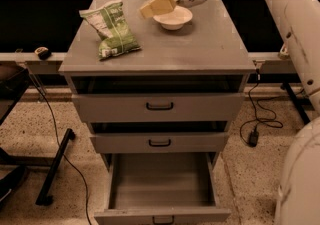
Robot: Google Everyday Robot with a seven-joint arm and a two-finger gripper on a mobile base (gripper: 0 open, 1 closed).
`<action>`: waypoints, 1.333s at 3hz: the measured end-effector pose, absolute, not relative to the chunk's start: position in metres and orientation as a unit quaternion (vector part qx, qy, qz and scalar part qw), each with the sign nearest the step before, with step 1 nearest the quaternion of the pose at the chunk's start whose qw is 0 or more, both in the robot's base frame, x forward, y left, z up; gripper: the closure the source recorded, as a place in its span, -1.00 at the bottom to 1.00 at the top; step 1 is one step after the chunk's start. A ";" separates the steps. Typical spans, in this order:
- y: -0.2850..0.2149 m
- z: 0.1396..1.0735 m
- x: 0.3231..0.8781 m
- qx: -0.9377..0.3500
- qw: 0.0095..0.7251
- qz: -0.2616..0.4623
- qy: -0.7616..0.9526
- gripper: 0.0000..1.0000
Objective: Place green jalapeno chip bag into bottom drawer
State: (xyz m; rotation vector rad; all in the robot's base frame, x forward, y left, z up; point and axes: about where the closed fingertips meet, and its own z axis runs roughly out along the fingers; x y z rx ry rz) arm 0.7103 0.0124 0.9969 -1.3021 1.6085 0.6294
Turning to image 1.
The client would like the bottom grey drawer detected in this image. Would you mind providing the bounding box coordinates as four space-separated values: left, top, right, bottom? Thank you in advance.
94 153 231 225

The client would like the small clear bottle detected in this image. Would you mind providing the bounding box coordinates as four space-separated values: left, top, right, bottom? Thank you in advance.
278 44 290 60

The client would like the black power adapter cable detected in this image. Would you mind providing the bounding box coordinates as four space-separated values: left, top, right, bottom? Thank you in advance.
239 68 284 148

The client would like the top grey drawer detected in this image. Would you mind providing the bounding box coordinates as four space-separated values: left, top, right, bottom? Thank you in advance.
72 93 244 122

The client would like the white bowl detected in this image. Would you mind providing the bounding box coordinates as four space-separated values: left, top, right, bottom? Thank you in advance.
153 6 193 30

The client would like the grey drawer cabinet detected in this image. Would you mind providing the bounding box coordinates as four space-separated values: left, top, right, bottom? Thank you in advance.
58 0 257 170

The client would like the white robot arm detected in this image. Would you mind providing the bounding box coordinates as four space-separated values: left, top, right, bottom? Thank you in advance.
139 0 320 225

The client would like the middle grey drawer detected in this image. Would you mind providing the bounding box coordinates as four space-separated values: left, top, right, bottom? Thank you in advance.
90 132 228 154

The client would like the black tape measure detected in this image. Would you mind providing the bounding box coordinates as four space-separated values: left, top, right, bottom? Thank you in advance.
34 47 51 60

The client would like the black stand leg left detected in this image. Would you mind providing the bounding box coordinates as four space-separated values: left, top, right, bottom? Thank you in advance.
35 128 75 206

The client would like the black wheeled stand right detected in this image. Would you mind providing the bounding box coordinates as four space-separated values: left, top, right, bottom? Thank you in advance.
281 82 310 125

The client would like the green jalapeno chip bag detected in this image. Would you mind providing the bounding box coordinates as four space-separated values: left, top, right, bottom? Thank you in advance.
79 0 140 60

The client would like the grey drawer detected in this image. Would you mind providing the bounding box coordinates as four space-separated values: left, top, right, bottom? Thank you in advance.
94 153 231 225
90 132 228 154
72 93 244 122

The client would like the black floor cable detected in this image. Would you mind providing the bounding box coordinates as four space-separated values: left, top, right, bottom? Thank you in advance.
28 73 93 225

